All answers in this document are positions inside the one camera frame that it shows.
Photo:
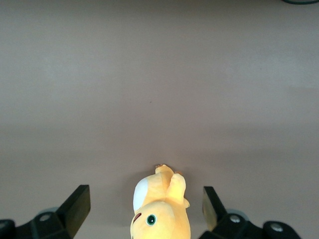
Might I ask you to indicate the brown table cover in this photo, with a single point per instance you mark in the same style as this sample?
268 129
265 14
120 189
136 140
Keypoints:
159 74

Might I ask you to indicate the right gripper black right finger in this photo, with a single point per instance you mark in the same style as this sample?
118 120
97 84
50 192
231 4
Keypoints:
224 224

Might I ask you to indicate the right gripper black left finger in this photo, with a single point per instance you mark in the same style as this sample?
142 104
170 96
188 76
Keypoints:
62 219

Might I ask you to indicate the yellow plush toy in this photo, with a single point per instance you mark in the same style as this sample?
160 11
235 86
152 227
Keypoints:
159 224

